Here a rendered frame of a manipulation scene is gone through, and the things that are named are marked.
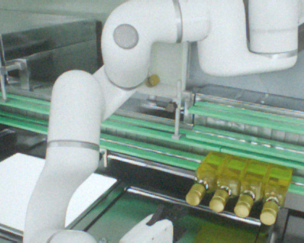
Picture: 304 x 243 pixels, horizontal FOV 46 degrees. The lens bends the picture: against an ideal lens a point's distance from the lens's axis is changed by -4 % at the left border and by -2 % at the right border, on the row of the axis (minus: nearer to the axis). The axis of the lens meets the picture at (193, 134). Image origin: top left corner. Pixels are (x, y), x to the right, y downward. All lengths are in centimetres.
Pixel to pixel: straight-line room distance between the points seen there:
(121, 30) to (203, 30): 15
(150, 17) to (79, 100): 18
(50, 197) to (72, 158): 10
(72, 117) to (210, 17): 29
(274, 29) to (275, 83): 43
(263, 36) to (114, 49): 28
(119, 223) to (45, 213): 35
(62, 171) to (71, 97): 12
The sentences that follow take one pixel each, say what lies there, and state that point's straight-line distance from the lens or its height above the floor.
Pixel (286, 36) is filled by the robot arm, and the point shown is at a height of 111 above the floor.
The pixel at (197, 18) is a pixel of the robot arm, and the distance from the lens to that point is 67.
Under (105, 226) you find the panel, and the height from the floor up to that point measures 120.
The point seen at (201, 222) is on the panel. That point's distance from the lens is 99.
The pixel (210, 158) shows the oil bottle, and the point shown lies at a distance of 97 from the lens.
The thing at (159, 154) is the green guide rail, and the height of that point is 94.
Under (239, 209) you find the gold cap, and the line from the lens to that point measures 83.
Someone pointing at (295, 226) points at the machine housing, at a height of 94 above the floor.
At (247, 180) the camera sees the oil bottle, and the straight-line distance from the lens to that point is 89.
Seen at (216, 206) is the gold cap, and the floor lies 116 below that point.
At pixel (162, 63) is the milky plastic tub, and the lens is 119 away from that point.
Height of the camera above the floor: 183
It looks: 60 degrees down
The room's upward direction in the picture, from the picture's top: 137 degrees counter-clockwise
